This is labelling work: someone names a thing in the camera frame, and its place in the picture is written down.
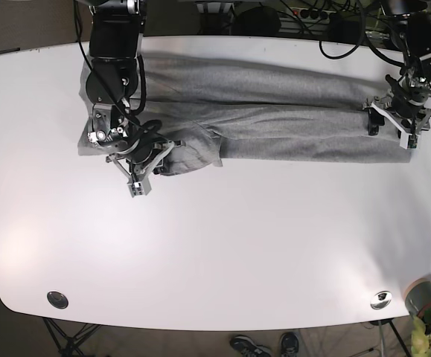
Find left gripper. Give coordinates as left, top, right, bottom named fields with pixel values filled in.
left=363, top=55, right=431, bottom=137

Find tangled black cables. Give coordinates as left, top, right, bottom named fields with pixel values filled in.
left=199, top=0, right=431, bottom=60

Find right table grommet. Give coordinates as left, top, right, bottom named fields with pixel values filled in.
left=370, top=291, right=392, bottom=310

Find left table grommet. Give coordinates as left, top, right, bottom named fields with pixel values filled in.
left=47, top=291, right=68, bottom=309

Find grey plant pot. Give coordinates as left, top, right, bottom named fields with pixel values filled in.
left=403, top=278, right=431, bottom=318

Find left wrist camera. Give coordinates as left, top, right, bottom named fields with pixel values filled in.
left=400, top=132, right=420, bottom=149

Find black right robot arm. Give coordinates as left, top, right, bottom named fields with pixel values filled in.
left=78, top=1, right=182, bottom=196

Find black folding stand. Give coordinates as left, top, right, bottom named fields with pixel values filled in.
left=42, top=318, right=101, bottom=357

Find dark shoe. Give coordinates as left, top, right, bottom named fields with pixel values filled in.
left=280, top=332, right=299, bottom=357
left=229, top=335, right=272, bottom=357

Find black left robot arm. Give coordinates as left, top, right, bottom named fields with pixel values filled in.
left=363, top=1, right=431, bottom=141

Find table grommet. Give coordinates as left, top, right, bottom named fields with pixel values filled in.
left=370, top=291, right=392, bottom=310
left=47, top=291, right=68, bottom=309

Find grey T-shirt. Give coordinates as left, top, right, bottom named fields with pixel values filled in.
left=77, top=51, right=413, bottom=176

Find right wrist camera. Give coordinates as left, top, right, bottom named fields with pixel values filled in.
left=127, top=179, right=152, bottom=197

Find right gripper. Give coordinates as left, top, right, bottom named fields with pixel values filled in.
left=86, top=104, right=182, bottom=182

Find white power strip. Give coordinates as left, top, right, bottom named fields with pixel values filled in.
left=291, top=7, right=331, bottom=22

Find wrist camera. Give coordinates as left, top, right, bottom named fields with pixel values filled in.
left=400, top=132, right=420, bottom=149
left=127, top=179, right=152, bottom=197

